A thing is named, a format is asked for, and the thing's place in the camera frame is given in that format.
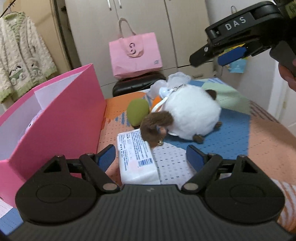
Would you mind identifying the white tissue pack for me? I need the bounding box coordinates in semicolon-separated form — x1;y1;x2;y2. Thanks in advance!
117;130;161;185

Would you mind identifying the white round plush toy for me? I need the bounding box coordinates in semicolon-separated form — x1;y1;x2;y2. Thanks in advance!
140;72;222;147

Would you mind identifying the pink cardboard storage box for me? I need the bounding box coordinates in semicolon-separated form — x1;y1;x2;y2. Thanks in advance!
1;64;106;206

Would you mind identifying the green makeup sponge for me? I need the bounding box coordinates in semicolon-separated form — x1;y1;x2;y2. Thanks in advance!
126;98;149;127

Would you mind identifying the orange makeup sponge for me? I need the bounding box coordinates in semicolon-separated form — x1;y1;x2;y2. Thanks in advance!
151;95;163;112

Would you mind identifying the purple plush toy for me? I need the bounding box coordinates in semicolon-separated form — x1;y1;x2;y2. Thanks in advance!
18;109;43;143

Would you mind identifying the person right hand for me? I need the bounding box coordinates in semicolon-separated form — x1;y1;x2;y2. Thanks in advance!
278;63;296;92

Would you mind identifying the colourful paper gift bag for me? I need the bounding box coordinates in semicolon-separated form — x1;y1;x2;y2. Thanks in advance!
226;57;247;74

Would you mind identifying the beige wardrobe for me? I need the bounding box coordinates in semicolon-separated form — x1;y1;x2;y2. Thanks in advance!
65;1;214;98

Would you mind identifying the patchwork tablecloth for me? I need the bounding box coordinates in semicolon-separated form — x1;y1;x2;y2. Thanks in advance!
1;80;295;234

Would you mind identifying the pink tote bag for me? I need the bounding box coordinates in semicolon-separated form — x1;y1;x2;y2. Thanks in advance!
109;18;163;80

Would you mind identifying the black suitcase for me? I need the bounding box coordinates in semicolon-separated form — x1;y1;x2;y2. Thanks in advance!
112;72;166;97

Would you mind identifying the cream knitted cardigan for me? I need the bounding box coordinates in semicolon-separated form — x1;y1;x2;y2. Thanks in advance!
1;12;57;103

